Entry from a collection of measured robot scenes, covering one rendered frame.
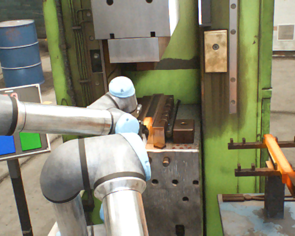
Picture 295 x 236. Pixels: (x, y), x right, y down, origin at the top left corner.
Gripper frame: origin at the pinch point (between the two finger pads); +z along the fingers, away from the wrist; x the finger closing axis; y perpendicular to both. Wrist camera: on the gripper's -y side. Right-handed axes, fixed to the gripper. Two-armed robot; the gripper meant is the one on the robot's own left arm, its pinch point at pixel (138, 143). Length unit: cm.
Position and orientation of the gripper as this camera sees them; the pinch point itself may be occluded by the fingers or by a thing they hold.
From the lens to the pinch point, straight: 158.4
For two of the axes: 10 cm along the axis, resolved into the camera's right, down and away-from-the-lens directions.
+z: 1.4, 6.3, 7.6
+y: -1.0, 7.8, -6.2
